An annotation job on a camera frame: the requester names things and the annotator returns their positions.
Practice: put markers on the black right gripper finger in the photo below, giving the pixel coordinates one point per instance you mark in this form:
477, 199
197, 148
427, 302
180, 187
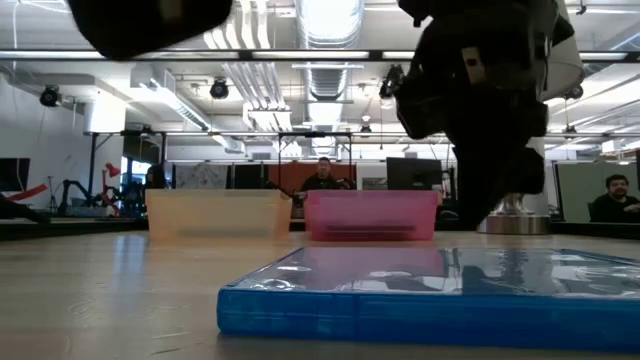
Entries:
477, 185
527, 172

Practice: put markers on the black background robot arm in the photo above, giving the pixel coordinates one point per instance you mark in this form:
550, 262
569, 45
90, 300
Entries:
77, 192

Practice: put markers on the green partition panel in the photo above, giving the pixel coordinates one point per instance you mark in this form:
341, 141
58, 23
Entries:
575, 187

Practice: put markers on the black computer monitor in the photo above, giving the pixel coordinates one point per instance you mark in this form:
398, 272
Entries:
414, 174

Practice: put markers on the silver table lamp white shade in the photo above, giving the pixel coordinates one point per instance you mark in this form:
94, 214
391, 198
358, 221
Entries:
565, 70

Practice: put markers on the black ceiling spotlight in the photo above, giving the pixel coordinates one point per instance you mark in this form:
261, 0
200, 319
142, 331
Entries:
387, 87
219, 89
50, 96

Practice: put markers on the person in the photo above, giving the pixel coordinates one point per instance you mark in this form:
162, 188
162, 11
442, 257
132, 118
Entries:
322, 180
617, 200
156, 177

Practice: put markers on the translucent pink plastic bin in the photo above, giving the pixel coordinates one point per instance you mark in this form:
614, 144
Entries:
372, 210

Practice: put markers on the red desk lamp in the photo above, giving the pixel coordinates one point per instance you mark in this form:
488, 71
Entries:
111, 172

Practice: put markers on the orange partition board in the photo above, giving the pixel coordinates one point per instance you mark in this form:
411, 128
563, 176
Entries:
282, 176

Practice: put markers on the translucent orange plastic bin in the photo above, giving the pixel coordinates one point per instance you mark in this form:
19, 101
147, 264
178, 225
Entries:
217, 210

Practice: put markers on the silver ceiling air duct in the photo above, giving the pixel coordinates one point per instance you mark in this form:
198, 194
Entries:
330, 22

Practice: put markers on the black wall screen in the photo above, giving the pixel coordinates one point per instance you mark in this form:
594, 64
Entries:
14, 175

